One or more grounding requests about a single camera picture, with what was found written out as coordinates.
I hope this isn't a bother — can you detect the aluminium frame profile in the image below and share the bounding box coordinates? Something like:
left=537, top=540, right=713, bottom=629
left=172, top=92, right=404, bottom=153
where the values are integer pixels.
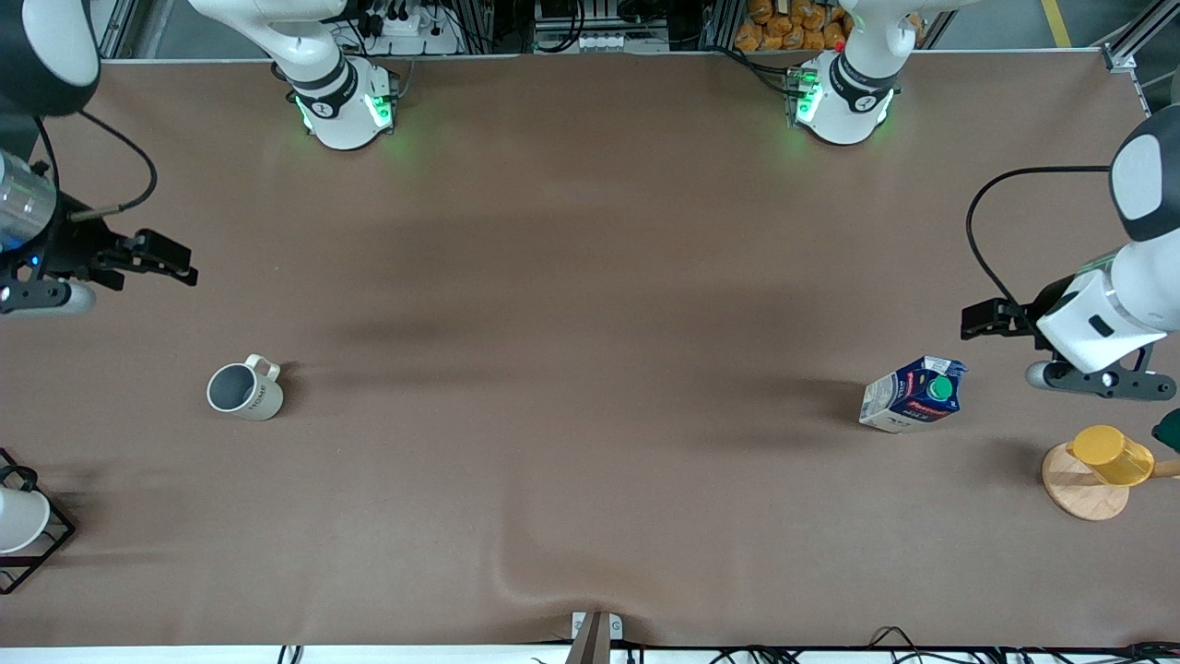
left=1102, top=0, right=1180, bottom=75

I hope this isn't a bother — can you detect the round wooden mug stand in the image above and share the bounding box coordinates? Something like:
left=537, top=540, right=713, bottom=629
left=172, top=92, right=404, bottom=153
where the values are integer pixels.
left=1042, top=441, right=1180, bottom=522

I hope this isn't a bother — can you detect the white power strip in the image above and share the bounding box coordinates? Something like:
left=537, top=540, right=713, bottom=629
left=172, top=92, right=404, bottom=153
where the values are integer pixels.
left=361, top=0, right=464, bottom=56

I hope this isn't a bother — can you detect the white terminal block strip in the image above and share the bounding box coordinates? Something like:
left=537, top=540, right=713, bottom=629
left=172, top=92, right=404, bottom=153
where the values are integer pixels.
left=533, top=31, right=670, bottom=53

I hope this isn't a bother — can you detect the yellow cup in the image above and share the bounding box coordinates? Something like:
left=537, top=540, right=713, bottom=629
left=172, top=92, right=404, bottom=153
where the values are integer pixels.
left=1068, top=425, right=1156, bottom=488

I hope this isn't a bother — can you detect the black wire rack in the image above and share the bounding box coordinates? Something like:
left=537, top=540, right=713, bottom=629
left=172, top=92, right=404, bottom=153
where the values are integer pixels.
left=0, top=448, right=77, bottom=595

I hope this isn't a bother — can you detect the white cup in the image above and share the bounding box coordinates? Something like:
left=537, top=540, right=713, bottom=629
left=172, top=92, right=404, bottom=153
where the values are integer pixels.
left=0, top=487, right=52, bottom=555

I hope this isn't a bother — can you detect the bag of orange buns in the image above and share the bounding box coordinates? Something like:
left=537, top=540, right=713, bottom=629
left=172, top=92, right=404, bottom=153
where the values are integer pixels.
left=734, top=0, right=925, bottom=53

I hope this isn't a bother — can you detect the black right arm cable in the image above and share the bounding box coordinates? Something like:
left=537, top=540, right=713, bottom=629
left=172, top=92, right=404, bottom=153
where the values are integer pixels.
left=35, top=111, right=158, bottom=224

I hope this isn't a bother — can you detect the blue and white milk carton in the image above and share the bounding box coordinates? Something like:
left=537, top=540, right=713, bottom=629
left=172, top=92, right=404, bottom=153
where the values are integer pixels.
left=859, top=356, right=969, bottom=434

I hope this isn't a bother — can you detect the brown table mat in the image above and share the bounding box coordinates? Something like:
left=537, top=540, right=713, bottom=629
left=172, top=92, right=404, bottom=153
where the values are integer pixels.
left=0, top=51, right=1180, bottom=648

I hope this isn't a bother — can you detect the beige mug with grey inside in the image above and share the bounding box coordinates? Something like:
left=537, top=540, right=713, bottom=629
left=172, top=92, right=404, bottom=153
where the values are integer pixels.
left=206, top=355, right=285, bottom=422

